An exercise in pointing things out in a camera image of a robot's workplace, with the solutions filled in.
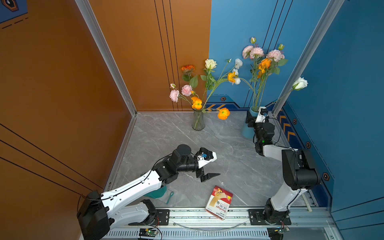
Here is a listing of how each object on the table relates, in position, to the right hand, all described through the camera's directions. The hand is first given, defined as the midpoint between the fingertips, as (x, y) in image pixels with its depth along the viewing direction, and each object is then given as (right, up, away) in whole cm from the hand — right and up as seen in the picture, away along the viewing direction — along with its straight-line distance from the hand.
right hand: (254, 110), depth 88 cm
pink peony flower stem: (-40, +12, +1) cm, 42 cm away
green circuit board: (-58, -60, -18) cm, 85 cm away
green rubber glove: (-52, -47, -8) cm, 71 cm away
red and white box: (-23, -48, -14) cm, 55 cm away
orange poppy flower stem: (-21, -3, -16) cm, 26 cm away
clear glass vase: (-33, -7, +14) cm, 37 cm away
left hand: (-25, -26, -20) cm, 41 cm away
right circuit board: (+4, -60, -18) cm, 63 cm away
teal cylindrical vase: (0, -14, +8) cm, 16 cm away
